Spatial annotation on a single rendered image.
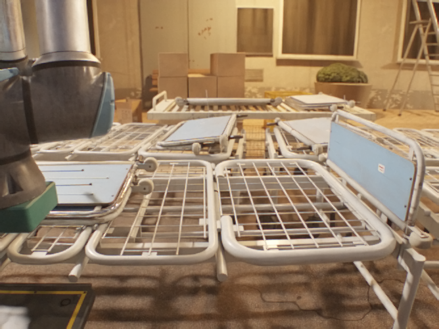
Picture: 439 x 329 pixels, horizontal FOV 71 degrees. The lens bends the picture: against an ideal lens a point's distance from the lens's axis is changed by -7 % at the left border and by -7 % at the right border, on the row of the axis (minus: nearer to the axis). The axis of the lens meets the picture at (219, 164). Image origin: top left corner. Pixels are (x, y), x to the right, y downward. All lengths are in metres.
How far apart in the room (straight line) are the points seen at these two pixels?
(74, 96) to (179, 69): 3.88
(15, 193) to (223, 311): 1.00
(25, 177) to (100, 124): 0.20
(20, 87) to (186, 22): 6.37
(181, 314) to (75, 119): 0.98
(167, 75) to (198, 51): 2.50
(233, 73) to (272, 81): 2.59
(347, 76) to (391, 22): 2.10
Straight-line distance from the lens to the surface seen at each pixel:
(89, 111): 0.74
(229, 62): 4.65
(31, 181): 0.79
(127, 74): 7.21
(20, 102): 0.74
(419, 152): 1.08
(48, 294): 1.17
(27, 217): 0.76
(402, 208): 1.15
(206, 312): 1.47
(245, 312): 1.47
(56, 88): 0.74
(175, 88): 4.59
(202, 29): 7.00
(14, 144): 0.77
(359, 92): 6.30
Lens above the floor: 1.00
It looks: 18 degrees down
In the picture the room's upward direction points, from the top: straight up
